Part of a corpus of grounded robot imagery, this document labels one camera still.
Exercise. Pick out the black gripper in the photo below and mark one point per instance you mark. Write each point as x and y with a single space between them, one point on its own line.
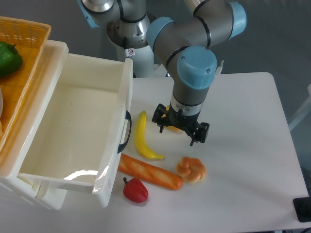
196 131

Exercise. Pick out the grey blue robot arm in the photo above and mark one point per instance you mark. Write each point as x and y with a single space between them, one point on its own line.
183 49

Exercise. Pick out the round knotted bread roll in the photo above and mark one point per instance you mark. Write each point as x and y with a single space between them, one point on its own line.
191 170

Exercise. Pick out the long orange baguette bread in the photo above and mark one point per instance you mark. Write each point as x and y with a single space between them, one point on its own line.
149 173

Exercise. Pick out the orange fruit under gripper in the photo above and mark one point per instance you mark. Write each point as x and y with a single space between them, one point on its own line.
173 128

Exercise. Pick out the yellow banana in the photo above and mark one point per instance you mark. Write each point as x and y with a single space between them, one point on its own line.
139 139

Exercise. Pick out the red bell pepper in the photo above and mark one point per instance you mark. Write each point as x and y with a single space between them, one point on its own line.
135 191

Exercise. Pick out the white plastic drawer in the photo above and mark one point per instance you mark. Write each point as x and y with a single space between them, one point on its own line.
85 127

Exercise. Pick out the black device at table edge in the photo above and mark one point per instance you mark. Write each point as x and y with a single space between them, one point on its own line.
303 208

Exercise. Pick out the orange woven plastic basket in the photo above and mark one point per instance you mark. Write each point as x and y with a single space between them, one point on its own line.
30 38

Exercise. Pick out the green bell pepper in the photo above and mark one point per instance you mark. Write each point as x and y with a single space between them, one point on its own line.
10 59

